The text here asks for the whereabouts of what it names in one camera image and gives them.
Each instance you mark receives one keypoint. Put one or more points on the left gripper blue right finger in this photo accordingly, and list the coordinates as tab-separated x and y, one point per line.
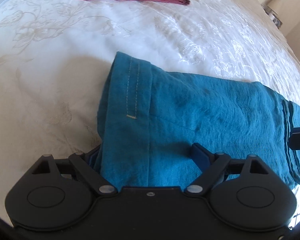
212	166

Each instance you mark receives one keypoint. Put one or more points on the teal blue pants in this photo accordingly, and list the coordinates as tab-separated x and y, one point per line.
148	120

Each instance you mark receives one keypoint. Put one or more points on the white floral bedspread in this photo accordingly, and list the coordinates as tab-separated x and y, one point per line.
55	56

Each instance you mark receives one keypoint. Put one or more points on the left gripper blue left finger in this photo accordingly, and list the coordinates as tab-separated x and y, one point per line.
83	164

